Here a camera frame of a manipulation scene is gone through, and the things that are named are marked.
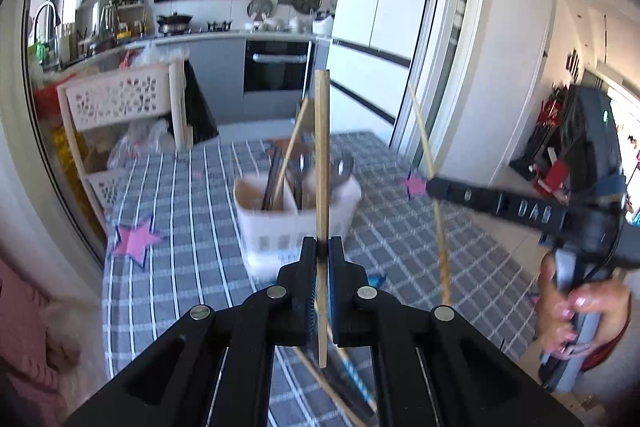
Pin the person's right hand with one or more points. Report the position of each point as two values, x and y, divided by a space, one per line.
607 302

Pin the black hanging cloth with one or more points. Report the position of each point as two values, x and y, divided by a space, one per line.
200 107

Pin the gas stove burner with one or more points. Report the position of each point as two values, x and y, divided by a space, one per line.
220 27

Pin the grey checked star tablecloth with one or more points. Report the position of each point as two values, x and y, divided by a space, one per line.
190 232

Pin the crumpled plastic bags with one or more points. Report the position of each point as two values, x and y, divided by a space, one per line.
140 142

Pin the black built-in oven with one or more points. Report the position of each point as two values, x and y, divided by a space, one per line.
275 67

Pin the clear plastic bag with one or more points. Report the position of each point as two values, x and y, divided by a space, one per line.
149 57

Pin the red and black clutter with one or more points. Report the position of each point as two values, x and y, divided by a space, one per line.
545 137

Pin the yellow packaging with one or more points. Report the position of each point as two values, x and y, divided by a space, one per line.
72 147

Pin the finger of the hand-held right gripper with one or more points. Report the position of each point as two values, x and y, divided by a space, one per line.
500 207

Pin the grey kitchen counter cabinet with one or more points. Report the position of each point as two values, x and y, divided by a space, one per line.
220 72

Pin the beige plastic basket cart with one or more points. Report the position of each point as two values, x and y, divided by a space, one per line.
120 99

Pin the metal spoons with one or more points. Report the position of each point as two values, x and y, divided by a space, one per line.
300 187

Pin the red basket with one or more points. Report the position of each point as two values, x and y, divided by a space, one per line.
50 99

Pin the black wok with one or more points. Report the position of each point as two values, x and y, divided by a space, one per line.
174 24

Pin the black wall decor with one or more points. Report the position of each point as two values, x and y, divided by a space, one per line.
573 66

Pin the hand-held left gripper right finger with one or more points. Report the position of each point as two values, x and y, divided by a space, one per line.
340 307

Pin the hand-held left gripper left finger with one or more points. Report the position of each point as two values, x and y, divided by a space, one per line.
305 307

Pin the beige plastic utensil holder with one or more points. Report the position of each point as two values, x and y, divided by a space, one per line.
260 222

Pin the curved kitchen faucet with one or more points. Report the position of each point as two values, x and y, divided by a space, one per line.
45 12

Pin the pink plastic stool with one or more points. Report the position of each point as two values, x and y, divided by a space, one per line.
25 337

